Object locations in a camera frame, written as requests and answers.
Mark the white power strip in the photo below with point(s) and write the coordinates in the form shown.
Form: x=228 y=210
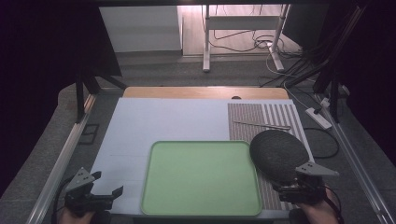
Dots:
x=318 y=118

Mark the white board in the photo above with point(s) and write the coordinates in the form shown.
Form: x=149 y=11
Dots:
x=140 y=28

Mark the aluminium rail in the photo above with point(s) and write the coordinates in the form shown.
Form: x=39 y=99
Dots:
x=358 y=168
x=59 y=168

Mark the striped placemat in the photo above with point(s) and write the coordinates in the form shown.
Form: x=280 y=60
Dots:
x=246 y=124

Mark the dark round plate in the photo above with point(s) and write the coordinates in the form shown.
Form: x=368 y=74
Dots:
x=277 y=154

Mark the white desk frame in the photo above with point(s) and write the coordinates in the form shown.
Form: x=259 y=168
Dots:
x=241 y=22

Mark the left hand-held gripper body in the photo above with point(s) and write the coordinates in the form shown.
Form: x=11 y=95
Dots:
x=81 y=192

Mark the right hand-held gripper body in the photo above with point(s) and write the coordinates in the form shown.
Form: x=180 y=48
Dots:
x=308 y=183

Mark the slim metal utensil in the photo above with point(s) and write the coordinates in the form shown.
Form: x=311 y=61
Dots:
x=264 y=125

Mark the black frame on floor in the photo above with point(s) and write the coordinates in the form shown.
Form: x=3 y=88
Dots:
x=88 y=133

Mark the pale blue table sheet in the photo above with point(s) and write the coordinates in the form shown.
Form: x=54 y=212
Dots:
x=162 y=121

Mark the black stand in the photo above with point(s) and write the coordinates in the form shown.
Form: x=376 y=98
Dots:
x=334 y=93
x=80 y=93

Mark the person's right hand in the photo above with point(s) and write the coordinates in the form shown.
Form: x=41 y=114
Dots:
x=320 y=211

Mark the person's left hand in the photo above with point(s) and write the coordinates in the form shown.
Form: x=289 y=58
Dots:
x=74 y=217

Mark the green tray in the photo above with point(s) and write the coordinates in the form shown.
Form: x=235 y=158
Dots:
x=200 y=177

